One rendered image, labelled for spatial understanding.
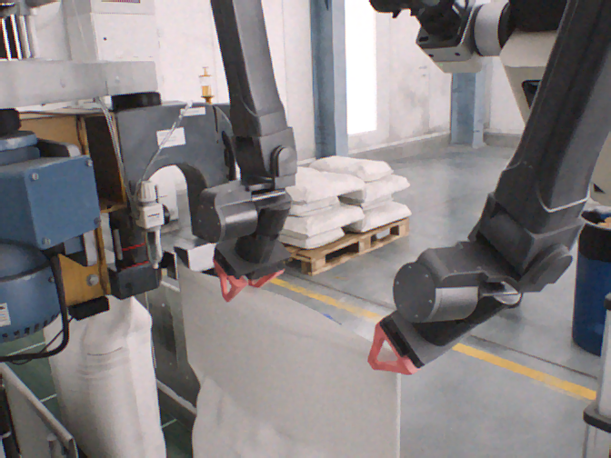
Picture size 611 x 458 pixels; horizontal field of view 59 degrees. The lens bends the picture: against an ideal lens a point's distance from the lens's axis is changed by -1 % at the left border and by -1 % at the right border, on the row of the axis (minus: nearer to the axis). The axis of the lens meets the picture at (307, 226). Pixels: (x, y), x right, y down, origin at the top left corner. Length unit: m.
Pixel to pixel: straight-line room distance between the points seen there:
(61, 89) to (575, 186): 0.61
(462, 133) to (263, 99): 8.92
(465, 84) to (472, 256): 9.00
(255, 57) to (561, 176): 0.40
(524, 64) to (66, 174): 0.68
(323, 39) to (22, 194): 6.41
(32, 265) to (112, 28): 4.13
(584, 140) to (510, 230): 0.11
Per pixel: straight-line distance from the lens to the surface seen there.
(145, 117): 1.01
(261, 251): 0.78
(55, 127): 0.95
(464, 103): 9.53
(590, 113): 0.46
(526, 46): 0.98
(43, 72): 0.76
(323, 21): 6.96
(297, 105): 6.79
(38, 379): 2.20
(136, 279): 1.03
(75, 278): 1.00
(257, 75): 0.72
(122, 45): 4.84
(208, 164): 1.08
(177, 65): 5.78
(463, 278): 0.51
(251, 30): 0.72
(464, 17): 1.02
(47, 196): 0.67
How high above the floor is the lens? 1.40
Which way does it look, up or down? 16 degrees down
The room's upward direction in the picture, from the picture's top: 3 degrees counter-clockwise
